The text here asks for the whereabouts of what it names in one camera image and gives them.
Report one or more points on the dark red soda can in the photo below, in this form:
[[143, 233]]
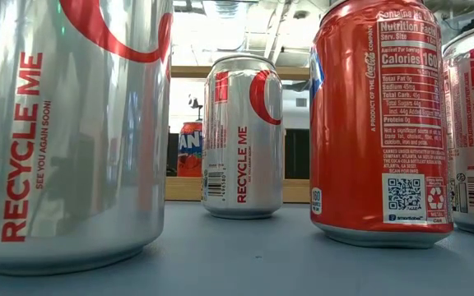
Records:
[[189, 152]]

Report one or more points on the red Fanta can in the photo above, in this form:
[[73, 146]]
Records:
[[352, 144]]

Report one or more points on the wooden slatted shelf rack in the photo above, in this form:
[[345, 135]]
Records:
[[181, 189]]

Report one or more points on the small black device on pole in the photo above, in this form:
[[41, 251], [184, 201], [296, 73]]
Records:
[[193, 102]]

